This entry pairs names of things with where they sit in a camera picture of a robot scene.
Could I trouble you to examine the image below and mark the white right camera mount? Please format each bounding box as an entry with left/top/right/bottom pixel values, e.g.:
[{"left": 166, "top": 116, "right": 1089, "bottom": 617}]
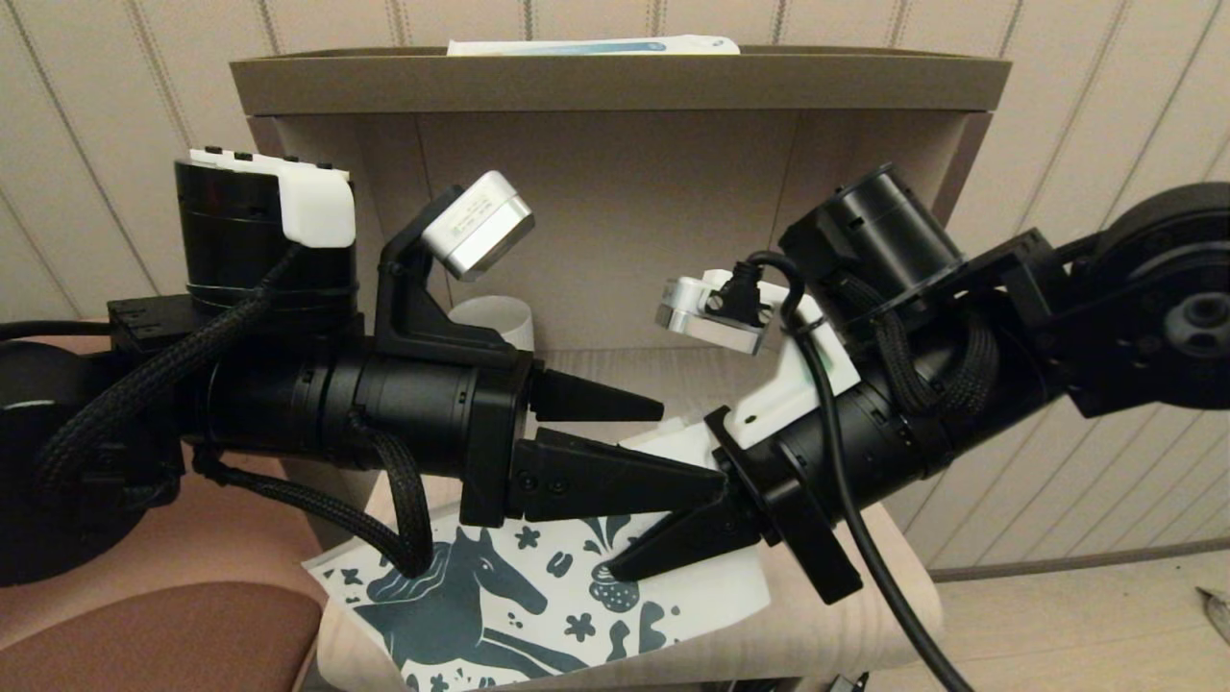
[{"left": 706, "top": 269, "right": 861, "bottom": 448}]

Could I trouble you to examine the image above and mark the brown beige shelf unit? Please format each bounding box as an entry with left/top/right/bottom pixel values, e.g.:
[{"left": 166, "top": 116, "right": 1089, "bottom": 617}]
[{"left": 229, "top": 46, "right": 1012, "bottom": 539}]

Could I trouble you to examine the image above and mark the black left camera bracket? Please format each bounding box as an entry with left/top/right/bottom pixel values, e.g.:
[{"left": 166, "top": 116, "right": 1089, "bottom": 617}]
[{"left": 375, "top": 187, "right": 525, "bottom": 368}]

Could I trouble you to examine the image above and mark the white blue toothpaste box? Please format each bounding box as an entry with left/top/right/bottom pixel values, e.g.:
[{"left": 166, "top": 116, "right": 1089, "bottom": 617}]
[{"left": 447, "top": 35, "right": 741, "bottom": 57}]

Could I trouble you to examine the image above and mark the black braided sleeve cable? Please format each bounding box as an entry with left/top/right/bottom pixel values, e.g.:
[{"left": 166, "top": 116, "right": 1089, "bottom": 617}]
[{"left": 38, "top": 245, "right": 308, "bottom": 491}]

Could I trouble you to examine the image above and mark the white horse-print zipper pouch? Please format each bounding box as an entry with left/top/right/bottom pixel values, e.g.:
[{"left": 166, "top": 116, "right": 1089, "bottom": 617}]
[{"left": 306, "top": 413, "right": 772, "bottom": 692}]

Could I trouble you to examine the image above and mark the brown upholstered chair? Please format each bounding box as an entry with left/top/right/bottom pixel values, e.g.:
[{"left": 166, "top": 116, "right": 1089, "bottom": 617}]
[{"left": 0, "top": 327, "right": 337, "bottom": 692}]

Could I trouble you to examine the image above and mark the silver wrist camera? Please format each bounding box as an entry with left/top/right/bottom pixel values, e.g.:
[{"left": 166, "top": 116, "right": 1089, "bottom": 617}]
[
  {"left": 421, "top": 171, "right": 536, "bottom": 283},
  {"left": 655, "top": 274, "right": 770, "bottom": 357}
]

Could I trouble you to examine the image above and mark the black right camera cable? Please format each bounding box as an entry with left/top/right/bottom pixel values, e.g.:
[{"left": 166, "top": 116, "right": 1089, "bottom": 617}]
[{"left": 735, "top": 250, "right": 972, "bottom": 692}]

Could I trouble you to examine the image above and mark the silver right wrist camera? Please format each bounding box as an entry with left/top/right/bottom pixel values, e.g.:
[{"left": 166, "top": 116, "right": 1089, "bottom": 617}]
[{"left": 655, "top": 274, "right": 770, "bottom": 357}]

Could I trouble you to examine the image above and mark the black braided cable loop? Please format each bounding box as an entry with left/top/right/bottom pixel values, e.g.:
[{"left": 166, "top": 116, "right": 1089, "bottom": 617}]
[{"left": 192, "top": 423, "right": 433, "bottom": 578}]

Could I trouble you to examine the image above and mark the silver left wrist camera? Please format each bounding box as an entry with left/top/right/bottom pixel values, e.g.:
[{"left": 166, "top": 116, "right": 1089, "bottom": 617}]
[{"left": 421, "top": 171, "right": 536, "bottom": 283}]

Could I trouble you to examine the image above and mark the white ribbed ceramic mug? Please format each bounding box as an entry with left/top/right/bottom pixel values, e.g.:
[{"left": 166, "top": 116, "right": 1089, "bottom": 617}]
[{"left": 450, "top": 295, "right": 535, "bottom": 352}]

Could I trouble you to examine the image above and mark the grey object on floor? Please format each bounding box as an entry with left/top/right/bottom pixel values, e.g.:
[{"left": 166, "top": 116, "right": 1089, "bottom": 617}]
[{"left": 1196, "top": 588, "right": 1230, "bottom": 647}]

